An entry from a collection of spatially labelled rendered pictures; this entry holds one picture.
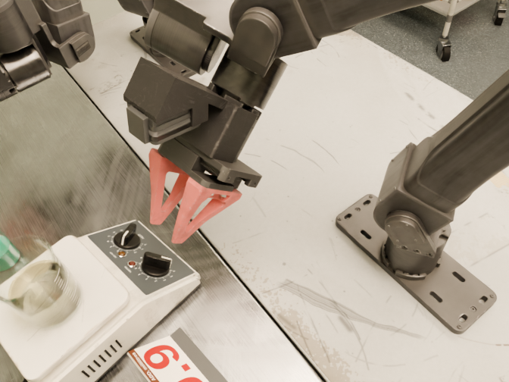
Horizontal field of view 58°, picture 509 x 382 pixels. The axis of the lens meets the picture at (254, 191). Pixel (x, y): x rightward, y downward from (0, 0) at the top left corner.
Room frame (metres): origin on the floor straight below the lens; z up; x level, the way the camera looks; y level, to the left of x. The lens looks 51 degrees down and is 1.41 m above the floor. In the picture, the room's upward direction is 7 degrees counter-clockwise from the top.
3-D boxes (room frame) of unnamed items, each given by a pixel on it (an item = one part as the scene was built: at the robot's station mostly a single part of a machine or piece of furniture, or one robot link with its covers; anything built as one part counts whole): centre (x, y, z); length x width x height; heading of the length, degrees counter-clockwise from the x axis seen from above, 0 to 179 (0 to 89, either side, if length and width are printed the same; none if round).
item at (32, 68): (0.57, 0.30, 1.05); 0.07 x 0.06 x 0.07; 123
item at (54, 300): (0.22, 0.22, 1.03); 0.07 x 0.06 x 0.08; 0
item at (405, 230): (0.27, -0.17, 1.00); 0.09 x 0.06 x 0.06; 152
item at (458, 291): (0.27, -0.18, 0.94); 0.20 x 0.07 x 0.08; 31
